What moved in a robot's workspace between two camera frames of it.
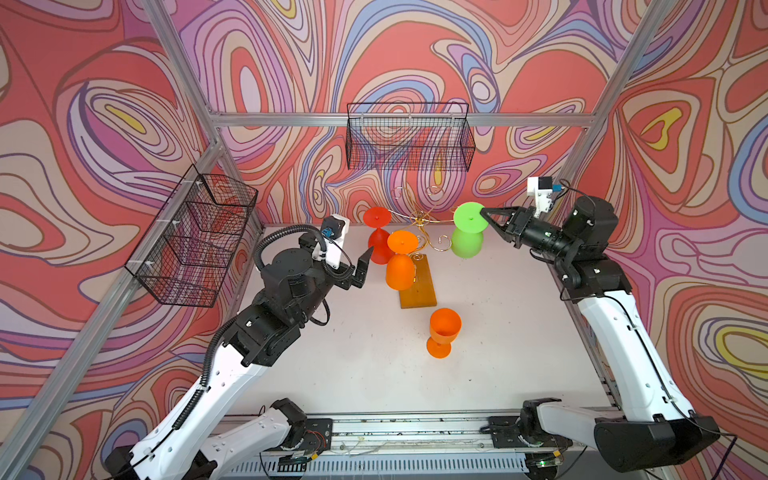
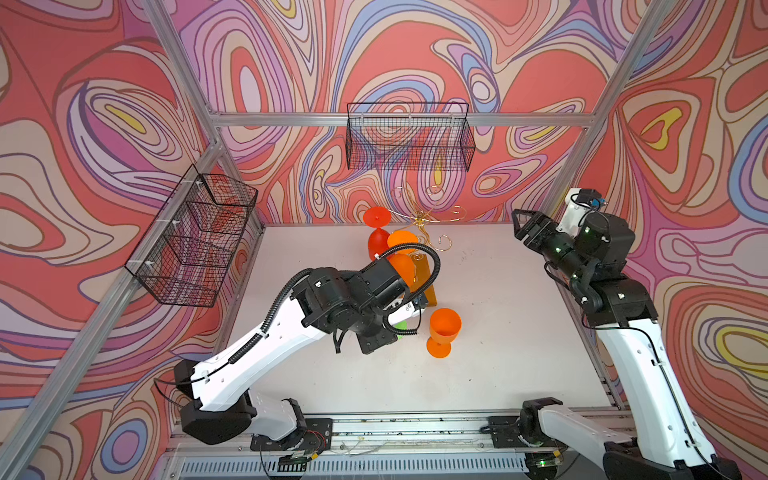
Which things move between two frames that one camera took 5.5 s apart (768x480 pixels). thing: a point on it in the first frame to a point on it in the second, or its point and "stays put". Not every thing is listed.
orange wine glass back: x=445 y=325 stays put
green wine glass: x=469 y=225 to x=401 y=326
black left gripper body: x=325 y=279 to x=374 y=334
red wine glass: x=379 y=218 stays put
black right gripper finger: x=506 y=235 to x=521 y=232
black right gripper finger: x=509 y=211 to x=539 y=219
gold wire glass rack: x=422 y=293 stays put
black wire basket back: x=409 y=136 stays put
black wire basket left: x=188 y=248 stays put
